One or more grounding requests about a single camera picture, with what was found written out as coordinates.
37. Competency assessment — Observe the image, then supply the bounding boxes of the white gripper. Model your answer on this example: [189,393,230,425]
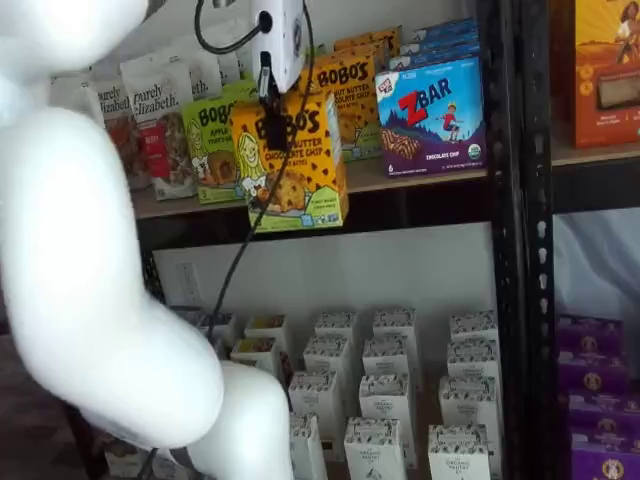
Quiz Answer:
[249,0,308,154]

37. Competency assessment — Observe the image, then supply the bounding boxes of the orange Bobo's peanut butter box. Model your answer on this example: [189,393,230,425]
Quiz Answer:
[229,90,350,233]
[333,26,402,60]
[313,49,378,163]

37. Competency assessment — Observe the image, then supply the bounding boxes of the green Bobo's apple pie box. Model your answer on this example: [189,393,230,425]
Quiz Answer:
[221,74,261,100]
[180,94,251,206]

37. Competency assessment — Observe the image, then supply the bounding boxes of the blue purple Zbar box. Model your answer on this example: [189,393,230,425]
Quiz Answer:
[375,55,488,178]
[388,41,482,70]
[399,29,481,52]
[413,18,479,39]

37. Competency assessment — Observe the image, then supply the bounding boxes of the large orange snack box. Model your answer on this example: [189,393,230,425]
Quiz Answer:
[573,0,640,149]

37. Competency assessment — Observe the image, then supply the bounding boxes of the purple snack box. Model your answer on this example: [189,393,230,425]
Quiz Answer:
[556,349,629,397]
[569,391,640,436]
[556,314,624,352]
[571,430,640,480]

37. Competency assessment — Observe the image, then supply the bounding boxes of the white granola bag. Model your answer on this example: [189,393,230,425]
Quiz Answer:
[167,36,224,102]

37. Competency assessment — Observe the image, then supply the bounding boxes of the granola bag red label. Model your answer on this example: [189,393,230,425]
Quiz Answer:
[119,53,199,202]

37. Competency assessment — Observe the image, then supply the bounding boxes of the black metal shelving rack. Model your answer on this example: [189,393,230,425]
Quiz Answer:
[522,0,640,480]
[132,0,524,480]

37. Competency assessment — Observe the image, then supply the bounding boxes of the granola bag orange label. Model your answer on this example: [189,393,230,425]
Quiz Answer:
[84,79,147,177]

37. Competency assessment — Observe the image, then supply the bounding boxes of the yellow granola carton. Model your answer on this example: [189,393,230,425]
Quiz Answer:
[244,314,288,346]
[230,336,278,372]

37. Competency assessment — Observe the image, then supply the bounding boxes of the white patterned carton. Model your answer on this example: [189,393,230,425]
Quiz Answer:
[427,424,494,480]
[287,370,344,417]
[343,416,407,480]
[361,335,412,377]
[445,338,500,381]
[314,311,359,342]
[289,413,329,480]
[358,374,417,422]
[439,375,502,431]
[302,335,352,374]
[372,307,418,346]
[448,310,498,346]

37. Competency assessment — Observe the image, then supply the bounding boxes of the translucent plastic sheet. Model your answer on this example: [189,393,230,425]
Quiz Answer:
[552,213,640,321]

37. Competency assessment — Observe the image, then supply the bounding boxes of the black looped cable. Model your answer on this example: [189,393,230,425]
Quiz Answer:
[193,0,265,55]

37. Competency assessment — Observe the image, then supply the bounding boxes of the long black cable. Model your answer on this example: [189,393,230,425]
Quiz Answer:
[205,0,316,346]

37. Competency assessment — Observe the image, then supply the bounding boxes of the white wall outlet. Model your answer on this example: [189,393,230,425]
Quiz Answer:
[175,259,198,304]

